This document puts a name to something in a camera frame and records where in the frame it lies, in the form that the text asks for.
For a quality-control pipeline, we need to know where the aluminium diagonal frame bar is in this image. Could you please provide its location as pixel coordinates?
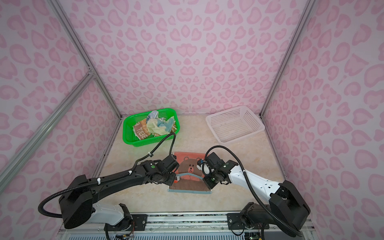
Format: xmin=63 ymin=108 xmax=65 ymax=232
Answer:
xmin=1 ymin=72 xmax=94 ymax=193

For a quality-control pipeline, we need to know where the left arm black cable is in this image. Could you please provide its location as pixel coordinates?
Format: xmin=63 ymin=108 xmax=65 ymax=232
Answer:
xmin=37 ymin=132 xmax=177 ymax=219

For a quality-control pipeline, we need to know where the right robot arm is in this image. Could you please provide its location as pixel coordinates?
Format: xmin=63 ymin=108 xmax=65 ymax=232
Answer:
xmin=198 ymin=153 xmax=311 ymax=237

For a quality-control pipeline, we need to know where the red brown bear towel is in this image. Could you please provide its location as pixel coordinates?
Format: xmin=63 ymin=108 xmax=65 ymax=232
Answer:
xmin=168 ymin=152 xmax=212 ymax=194

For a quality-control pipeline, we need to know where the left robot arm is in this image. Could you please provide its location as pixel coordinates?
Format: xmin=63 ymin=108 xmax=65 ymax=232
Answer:
xmin=59 ymin=155 xmax=180 ymax=231

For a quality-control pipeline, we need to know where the aluminium frame post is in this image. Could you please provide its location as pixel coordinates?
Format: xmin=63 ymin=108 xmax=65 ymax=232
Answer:
xmin=259 ymin=0 xmax=318 ymax=120
xmin=47 ymin=0 xmax=123 ymax=119

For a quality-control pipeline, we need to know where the orange blue lettered towel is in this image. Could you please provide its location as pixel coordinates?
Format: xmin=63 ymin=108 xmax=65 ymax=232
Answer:
xmin=133 ymin=111 xmax=177 ymax=140

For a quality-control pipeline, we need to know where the green plastic basket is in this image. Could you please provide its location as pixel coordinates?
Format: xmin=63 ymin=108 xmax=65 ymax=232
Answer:
xmin=123 ymin=108 xmax=180 ymax=147

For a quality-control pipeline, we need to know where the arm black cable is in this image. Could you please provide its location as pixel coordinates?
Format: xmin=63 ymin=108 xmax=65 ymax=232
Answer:
xmin=37 ymin=132 xmax=177 ymax=219
xmin=201 ymin=145 xmax=302 ymax=238

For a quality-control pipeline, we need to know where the pale yellow teal towel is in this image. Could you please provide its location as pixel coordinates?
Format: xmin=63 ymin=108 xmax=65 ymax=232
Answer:
xmin=146 ymin=117 xmax=176 ymax=136

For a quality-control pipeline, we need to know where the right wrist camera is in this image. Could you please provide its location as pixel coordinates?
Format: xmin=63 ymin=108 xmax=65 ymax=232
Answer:
xmin=197 ymin=159 xmax=205 ymax=170

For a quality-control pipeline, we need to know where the aluminium frame post right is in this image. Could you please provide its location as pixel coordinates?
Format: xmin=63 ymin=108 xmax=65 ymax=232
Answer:
xmin=259 ymin=0 xmax=318 ymax=120

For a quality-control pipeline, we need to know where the aluminium frame post left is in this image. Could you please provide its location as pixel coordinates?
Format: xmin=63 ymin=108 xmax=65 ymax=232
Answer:
xmin=47 ymin=0 xmax=123 ymax=119

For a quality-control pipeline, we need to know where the white plastic basket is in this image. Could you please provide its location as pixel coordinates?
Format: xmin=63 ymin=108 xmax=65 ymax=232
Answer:
xmin=206 ymin=106 xmax=265 ymax=145

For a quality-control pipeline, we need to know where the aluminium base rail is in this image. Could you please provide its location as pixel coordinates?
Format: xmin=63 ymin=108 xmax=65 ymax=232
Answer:
xmin=56 ymin=211 xmax=319 ymax=240

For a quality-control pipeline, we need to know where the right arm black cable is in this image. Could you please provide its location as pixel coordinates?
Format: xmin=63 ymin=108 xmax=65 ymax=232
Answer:
xmin=201 ymin=145 xmax=302 ymax=238

